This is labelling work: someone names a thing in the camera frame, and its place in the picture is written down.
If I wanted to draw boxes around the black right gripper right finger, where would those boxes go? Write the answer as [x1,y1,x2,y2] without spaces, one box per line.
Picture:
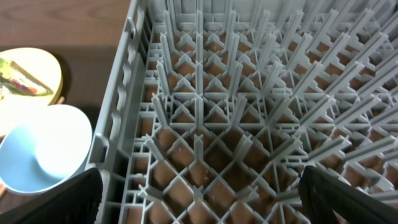
[298,166,397,224]

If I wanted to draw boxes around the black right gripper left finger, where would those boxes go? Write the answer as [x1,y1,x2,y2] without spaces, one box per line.
[1,168,103,224]

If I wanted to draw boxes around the light blue bowl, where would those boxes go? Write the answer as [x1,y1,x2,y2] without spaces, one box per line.
[1,105,93,195]

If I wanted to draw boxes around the green orange snack wrapper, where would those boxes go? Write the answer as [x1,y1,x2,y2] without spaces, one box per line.
[1,58,53,96]

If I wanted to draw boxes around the grey dishwasher rack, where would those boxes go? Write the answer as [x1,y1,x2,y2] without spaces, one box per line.
[87,0,397,223]

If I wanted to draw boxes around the yellow plate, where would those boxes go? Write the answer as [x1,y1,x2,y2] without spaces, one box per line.
[1,47,63,136]

